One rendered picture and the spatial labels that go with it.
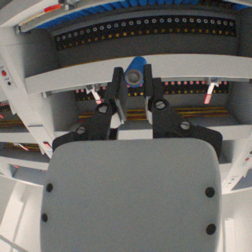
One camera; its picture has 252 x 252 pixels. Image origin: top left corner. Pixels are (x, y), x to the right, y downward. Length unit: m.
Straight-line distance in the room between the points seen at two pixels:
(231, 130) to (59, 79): 0.46
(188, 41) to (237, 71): 0.21
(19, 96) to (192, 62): 0.44
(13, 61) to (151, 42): 0.38
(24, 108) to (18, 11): 0.28
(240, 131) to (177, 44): 0.32
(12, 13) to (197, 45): 0.50
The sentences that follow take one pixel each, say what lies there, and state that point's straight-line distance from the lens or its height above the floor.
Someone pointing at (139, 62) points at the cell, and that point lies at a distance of 0.16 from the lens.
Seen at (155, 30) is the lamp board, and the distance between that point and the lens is 0.45.
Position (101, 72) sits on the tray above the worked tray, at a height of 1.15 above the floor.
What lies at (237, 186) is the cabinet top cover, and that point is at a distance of 0.94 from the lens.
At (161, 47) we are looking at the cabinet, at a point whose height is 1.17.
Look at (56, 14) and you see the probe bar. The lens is 0.38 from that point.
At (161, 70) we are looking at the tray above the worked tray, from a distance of 0.32.
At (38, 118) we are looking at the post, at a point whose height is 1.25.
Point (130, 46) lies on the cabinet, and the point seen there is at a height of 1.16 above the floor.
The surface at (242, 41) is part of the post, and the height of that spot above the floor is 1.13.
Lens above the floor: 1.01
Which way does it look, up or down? 43 degrees up
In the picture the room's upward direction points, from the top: 167 degrees clockwise
